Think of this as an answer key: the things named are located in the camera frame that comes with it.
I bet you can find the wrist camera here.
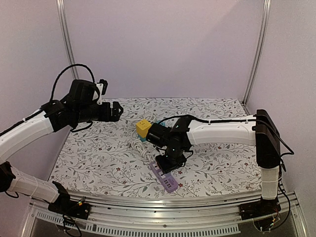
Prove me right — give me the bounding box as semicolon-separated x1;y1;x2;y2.
146;123;171;148
93;79;108;105

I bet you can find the teal power strip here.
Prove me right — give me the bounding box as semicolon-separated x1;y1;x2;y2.
136;119;165;141

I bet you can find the left aluminium post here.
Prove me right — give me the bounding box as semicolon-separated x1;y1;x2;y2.
56;0;76;65

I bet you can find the purple strip white cord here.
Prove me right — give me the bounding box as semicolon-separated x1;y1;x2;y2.
129;138;156;162

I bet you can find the floral tablecloth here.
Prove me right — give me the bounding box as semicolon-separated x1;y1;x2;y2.
49;97;279;198

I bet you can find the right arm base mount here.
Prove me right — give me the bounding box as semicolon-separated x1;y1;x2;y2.
238;197;281;220

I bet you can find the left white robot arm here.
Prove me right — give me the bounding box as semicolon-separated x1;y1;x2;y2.
0;76;123;214

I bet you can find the right aluminium post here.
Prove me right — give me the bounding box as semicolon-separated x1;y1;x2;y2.
242;0;272;107

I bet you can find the aluminium post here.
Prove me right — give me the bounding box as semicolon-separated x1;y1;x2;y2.
242;0;272;107
56;0;76;65

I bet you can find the aluminium front rail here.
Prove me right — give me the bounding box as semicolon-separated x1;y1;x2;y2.
23;190;309;237

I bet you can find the yellow cube socket adapter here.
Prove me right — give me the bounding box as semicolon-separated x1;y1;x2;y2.
136;119;152;138

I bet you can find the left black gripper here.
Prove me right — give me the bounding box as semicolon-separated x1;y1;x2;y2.
75;101;123;123

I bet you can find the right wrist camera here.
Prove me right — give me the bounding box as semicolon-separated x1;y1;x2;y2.
146;123;171;148

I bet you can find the purple power strip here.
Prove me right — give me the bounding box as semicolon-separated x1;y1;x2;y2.
150;161;178;193

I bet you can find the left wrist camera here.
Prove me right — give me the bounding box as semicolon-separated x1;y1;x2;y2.
93;79;108;105

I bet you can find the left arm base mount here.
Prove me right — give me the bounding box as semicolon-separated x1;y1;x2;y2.
48;198;91;220

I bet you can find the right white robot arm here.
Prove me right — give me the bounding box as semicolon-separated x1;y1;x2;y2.
146;110;294;215

